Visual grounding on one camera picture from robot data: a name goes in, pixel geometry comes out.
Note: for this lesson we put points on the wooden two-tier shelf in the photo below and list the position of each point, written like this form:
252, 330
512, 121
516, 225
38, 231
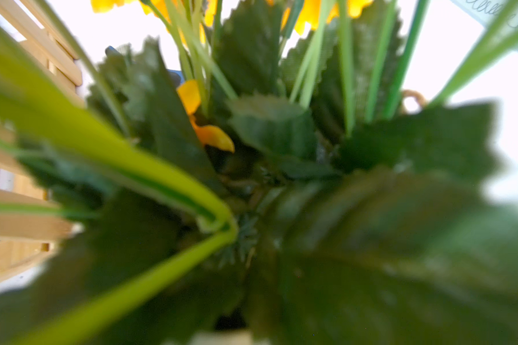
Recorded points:
27, 241

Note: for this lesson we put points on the sunflower pot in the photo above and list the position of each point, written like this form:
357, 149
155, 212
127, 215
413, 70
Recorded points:
282, 187

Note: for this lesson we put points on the blue handled pliers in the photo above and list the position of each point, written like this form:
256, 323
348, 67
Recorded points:
175, 76

